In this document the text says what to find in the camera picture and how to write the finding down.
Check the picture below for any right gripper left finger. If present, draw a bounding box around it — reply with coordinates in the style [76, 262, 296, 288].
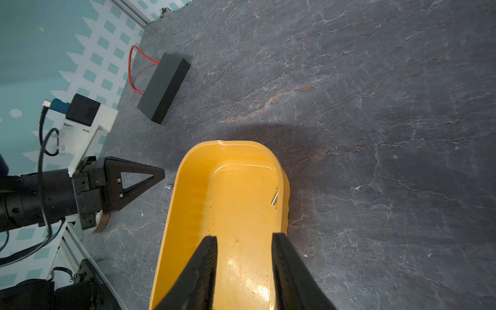
[155, 236, 218, 309]

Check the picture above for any black rectangular box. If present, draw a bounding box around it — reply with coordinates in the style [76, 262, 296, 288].
[137, 53, 191, 124]

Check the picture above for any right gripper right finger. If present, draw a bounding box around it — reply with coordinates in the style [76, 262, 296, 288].
[271, 232, 336, 310]

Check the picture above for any red cable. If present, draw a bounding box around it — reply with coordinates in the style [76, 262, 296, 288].
[128, 44, 160, 94]

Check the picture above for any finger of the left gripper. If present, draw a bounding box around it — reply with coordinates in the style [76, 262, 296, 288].
[103, 157, 165, 213]
[92, 211, 111, 233]

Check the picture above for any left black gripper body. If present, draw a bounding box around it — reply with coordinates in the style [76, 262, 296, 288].
[72, 156, 105, 230]

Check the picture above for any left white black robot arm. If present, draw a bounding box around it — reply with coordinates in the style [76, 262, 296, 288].
[1, 156, 165, 309]

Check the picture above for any yellow plastic storage box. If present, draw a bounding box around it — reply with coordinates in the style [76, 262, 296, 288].
[149, 141, 290, 309]

